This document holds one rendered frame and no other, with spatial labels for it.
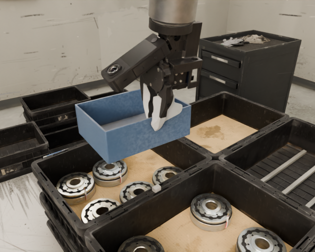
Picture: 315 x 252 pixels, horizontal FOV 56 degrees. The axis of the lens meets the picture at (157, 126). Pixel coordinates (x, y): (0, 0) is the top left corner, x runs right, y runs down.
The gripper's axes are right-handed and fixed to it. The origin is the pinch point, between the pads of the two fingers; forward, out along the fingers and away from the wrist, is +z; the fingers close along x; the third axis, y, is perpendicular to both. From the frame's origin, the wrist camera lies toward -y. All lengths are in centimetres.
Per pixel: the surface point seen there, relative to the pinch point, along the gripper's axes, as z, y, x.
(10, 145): 80, -22, 110
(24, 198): 48, -24, 38
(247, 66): 44, 124, 81
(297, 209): 15.7, 24.6, -22.2
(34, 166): 22.4, -20.1, 23.2
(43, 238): 45, -23, 17
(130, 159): 32.6, 8.7, 24.0
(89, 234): 18.3, -15.9, -5.3
